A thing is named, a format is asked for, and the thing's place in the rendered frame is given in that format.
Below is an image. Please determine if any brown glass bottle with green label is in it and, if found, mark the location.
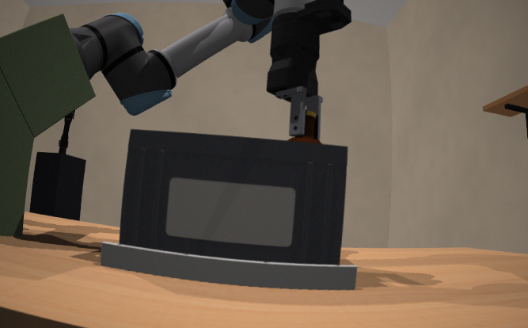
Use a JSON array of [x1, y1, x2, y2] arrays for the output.
[[288, 111, 321, 143]]

